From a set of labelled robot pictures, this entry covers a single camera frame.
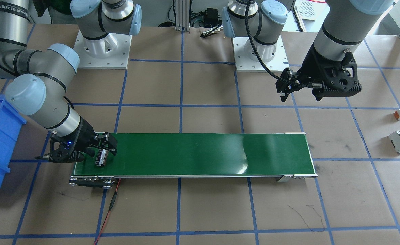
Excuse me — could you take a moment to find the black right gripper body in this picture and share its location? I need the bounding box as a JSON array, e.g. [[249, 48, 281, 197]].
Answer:
[[48, 119, 97, 163]]

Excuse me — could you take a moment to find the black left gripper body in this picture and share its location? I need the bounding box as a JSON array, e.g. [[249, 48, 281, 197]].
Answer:
[[297, 46, 362, 101]]

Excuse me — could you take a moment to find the black cylindrical capacitor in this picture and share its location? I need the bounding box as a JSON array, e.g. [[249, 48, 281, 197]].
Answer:
[[94, 149, 109, 167]]

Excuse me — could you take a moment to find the green conveyor belt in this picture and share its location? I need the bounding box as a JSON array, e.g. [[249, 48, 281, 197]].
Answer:
[[69, 132, 318, 189]]

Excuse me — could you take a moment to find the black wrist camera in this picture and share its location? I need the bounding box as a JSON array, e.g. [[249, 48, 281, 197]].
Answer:
[[275, 68, 304, 103]]

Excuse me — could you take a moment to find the robot white base plate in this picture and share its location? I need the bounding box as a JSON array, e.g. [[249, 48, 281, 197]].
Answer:
[[232, 36, 289, 73], [74, 31, 132, 70]]

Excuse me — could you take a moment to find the red black wire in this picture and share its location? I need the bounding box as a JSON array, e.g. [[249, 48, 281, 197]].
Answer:
[[94, 179, 122, 245]]

